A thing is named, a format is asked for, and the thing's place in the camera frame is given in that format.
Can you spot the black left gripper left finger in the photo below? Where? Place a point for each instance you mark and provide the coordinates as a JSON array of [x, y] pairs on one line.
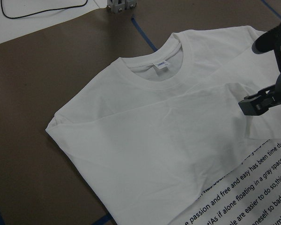
[[259, 103]]

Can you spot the white long-sleeve printed shirt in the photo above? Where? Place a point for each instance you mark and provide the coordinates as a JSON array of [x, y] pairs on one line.
[[149, 134]]

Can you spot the grey aluminium frame post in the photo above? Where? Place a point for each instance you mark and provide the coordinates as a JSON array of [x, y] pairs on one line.
[[118, 6]]

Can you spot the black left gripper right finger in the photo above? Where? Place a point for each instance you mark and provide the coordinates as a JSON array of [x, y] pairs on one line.
[[271, 40]]

